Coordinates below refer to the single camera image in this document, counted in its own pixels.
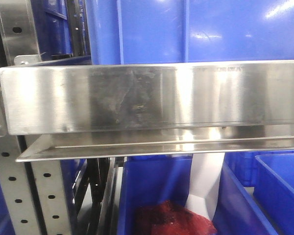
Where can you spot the stainless steel shelf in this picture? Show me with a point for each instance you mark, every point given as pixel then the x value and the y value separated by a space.
pixel 91 111

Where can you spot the large blue bin upper shelf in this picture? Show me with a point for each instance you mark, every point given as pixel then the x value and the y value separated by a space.
pixel 179 31

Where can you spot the perforated steel shelf upright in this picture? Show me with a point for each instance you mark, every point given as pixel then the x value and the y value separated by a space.
pixel 37 194

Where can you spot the blue bin with red mesh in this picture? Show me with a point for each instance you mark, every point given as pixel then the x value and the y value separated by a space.
pixel 189 180

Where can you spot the red mesh bag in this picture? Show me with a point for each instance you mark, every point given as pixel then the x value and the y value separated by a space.
pixel 169 218

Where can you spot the blue bin lower right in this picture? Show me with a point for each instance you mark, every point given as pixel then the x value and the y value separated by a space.
pixel 236 212

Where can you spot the small blue bin far right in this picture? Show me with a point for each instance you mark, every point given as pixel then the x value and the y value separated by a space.
pixel 274 189

